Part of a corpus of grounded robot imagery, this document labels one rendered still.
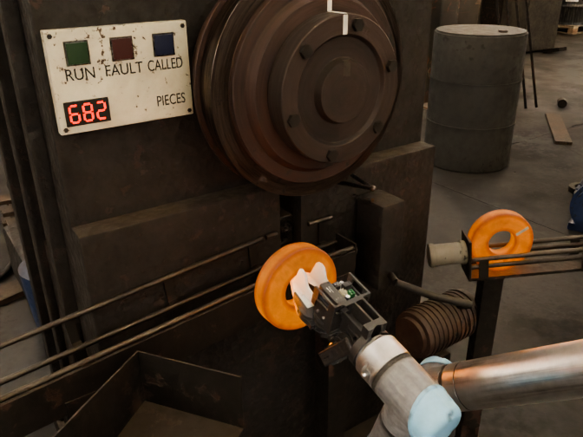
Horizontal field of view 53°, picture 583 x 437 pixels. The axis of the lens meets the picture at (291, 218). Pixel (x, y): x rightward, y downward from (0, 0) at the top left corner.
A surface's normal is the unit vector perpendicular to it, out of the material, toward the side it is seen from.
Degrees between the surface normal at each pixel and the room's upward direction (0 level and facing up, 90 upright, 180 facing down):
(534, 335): 1
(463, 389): 71
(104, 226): 0
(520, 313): 0
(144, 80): 90
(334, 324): 105
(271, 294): 88
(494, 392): 88
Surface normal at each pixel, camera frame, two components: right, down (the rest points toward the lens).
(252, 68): -0.45, 0.11
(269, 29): -0.29, -0.25
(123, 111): 0.57, 0.34
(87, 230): -0.01, -0.91
